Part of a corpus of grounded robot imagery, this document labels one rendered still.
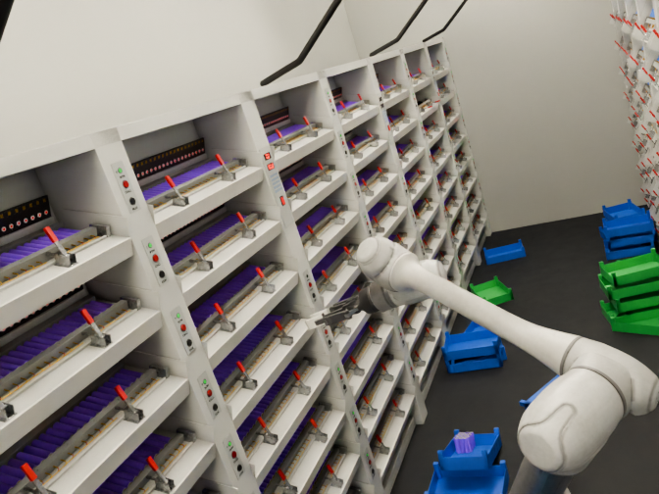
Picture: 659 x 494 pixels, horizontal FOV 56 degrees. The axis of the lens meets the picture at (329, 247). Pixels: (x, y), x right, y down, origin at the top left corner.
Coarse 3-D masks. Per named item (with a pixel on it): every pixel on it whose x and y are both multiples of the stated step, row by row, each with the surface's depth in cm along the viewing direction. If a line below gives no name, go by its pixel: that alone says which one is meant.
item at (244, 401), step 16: (288, 304) 221; (304, 320) 220; (304, 336) 212; (272, 352) 200; (288, 352) 200; (272, 368) 191; (272, 384) 190; (240, 400) 176; (256, 400) 180; (240, 416) 171
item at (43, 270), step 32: (0, 224) 133; (32, 224) 141; (96, 224) 144; (128, 224) 143; (0, 256) 130; (32, 256) 128; (64, 256) 128; (96, 256) 134; (128, 256) 144; (0, 288) 117; (32, 288) 119; (64, 288) 126; (0, 320) 112
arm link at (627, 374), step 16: (576, 352) 129; (592, 352) 127; (608, 352) 126; (576, 368) 124; (592, 368) 122; (608, 368) 122; (624, 368) 122; (640, 368) 122; (624, 384) 119; (640, 384) 120; (656, 384) 120; (624, 400) 119; (640, 400) 119; (656, 400) 121; (624, 416) 121
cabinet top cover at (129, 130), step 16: (288, 80) 234; (304, 80) 247; (240, 96) 200; (256, 96) 210; (176, 112) 168; (192, 112) 175; (208, 112) 182; (128, 128) 150; (144, 128) 155; (160, 128) 165; (64, 144) 131; (80, 144) 135; (96, 144) 140; (0, 160) 117; (16, 160) 120; (32, 160) 123; (48, 160) 127; (0, 176) 116
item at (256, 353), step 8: (288, 320) 217; (272, 336) 205; (264, 344) 200; (256, 352) 195; (264, 352) 198; (248, 360) 191; (248, 368) 189; (232, 376) 182; (240, 376) 186; (224, 384) 179; (232, 384) 181; (224, 392) 177
